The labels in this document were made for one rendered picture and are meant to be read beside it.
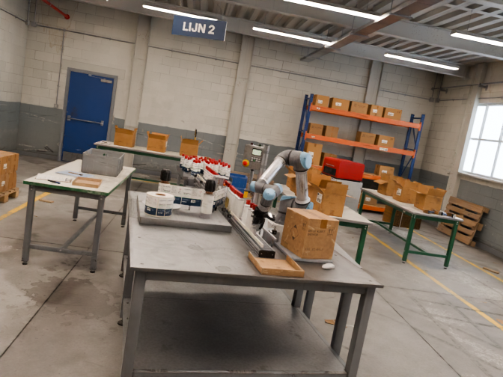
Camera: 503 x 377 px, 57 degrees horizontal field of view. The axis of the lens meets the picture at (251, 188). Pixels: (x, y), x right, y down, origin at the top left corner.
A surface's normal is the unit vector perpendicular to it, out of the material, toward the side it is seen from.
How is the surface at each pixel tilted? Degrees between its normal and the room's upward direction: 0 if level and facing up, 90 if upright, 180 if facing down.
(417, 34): 90
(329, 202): 90
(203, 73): 90
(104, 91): 90
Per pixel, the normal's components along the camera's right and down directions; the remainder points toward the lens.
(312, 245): 0.40, 0.20
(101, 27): 0.11, 0.16
